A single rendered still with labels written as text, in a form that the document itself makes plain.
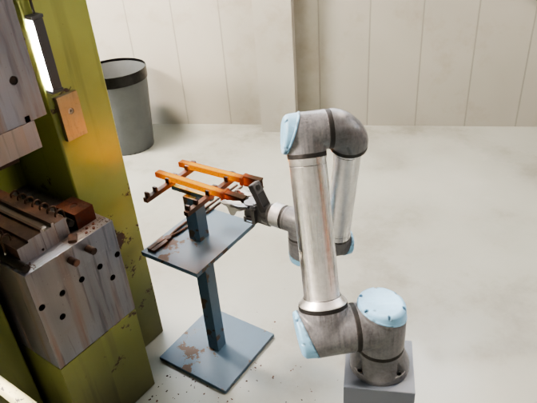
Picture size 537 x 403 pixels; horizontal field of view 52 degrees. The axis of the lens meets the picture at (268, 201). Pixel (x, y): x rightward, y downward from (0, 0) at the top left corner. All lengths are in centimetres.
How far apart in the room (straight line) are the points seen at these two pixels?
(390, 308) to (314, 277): 25
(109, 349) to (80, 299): 32
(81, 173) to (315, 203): 103
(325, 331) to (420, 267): 165
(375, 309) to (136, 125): 328
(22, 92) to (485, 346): 224
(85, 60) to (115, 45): 292
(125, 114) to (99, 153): 228
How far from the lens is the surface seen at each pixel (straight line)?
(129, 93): 450
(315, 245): 161
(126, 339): 245
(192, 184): 221
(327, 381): 264
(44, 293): 207
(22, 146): 192
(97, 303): 224
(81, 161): 225
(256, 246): 340
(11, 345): 236
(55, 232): 208
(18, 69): 188
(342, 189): 177
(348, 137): 160
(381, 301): 172
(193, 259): 225
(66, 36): 214
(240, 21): 469
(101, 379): 245
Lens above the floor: 203
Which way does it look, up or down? 32 degrees down
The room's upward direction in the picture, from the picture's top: 5 degrees counter-clockwise
